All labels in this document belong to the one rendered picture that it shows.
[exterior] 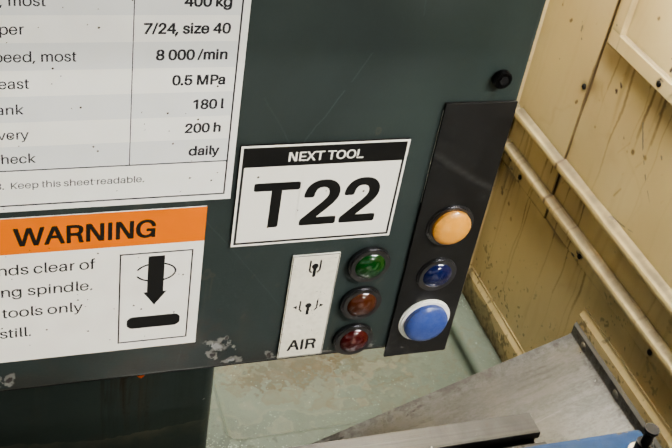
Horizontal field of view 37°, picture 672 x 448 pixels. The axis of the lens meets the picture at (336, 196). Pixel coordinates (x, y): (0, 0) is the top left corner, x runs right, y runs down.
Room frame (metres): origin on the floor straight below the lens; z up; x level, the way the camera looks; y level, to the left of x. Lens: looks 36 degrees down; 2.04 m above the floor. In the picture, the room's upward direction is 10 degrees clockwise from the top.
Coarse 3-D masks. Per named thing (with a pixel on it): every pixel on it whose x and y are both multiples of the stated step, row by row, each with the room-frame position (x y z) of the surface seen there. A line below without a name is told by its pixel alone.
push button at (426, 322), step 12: (420, 312) 0.49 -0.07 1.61; (432, 312) 0.49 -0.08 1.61; (444, 312) 0.49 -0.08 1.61; (408, 324) 0.48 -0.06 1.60; (420, 324) 0.48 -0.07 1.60; (432, 324) 0.49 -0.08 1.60; (444, 324) 0.49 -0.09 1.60; (408, 336) 0.48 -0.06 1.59; (420, 336) 0.48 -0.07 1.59; (432, 336) 0.49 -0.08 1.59
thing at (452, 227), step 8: (448, 216) 0.49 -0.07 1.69; (456, 216) 0.49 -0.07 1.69; (464, 216) 0.49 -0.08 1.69; (440, 224) 0.48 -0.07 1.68; (448, 224) 0.49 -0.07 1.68; (456, 224) 0.49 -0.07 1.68; (464, 224) 0.49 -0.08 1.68; (432, 232) 0.49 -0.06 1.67; (440, 232) 0.48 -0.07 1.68; (448, 232) 0.49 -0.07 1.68; (456, 232) 0.49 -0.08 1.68; (464, 232) 0.49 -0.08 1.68; (440, 240) 0.49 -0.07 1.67; (448, 240) 0.49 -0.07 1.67; (456, 240) 0.49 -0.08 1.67
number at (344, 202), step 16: (304, 176) 0.45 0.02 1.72; (320, 176) 0.46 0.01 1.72; (336, 176) 0.46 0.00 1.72; (352, 176) 0.47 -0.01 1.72; (368, 176) 0.47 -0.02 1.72; (384, 176) 0.47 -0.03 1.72; (304, 192) 0.46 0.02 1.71; (320, 192) 0.46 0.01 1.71; (336, 192) 0.46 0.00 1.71; (352, 192) 0.47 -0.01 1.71; (368, 192) 0.47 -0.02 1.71; (384, 192) 0.47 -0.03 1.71; (304, 208) 0.46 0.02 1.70; (320, 208) 0.46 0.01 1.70; (336, 208) 0.46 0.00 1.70; (352, 208) 0.47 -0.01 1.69; (368, 208) 0.47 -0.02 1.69; (384, 208) 0.48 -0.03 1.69; (304, 224) 0.46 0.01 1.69; (320, 224) 0.46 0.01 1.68; (336, 224) 0.46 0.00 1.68; (352, 224) 0.47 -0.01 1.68; (368, 224) 0.47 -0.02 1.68
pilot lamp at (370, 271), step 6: (366, 258) 0.47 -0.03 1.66; (372, 258) 0.47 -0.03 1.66; (378, 258) 0.47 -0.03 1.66; (360, 264) 0.47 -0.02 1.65; (366, 264) 0.47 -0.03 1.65; (372, 264) 0.47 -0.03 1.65; (378, 264) 0.47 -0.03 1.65; (384, 264) 0.48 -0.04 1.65; (360, 270) 0.47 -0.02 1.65; (366, 270) 0.47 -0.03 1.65; (372, 270) 0.47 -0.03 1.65; (378, 270) 0.47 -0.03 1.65; (360, 276) 0.47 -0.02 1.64; (366, 276) 0.47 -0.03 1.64; (372, 276) 0.47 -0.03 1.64
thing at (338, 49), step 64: (256, 0) 0.44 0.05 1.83; (320, 0) 0.45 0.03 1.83; (384, 0) 0.47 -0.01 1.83; (448, 0) 0.48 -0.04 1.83; (512, 0) 0.50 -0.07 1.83; (256, 64) 0.44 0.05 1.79; (320, 64) 0.46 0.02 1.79; (384, 64) 0.47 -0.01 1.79; (448, 64) 0.49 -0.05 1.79; (512, 64) 0.50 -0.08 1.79; (256, 128) 0.44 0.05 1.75; (320, 128) 0.46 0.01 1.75; (384, 128) 0.47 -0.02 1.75; (256, 256) 0.45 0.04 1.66; (256, 320) 0.45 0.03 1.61; (384, 320) 0.48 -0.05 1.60; (0, 384) 0.39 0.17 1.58
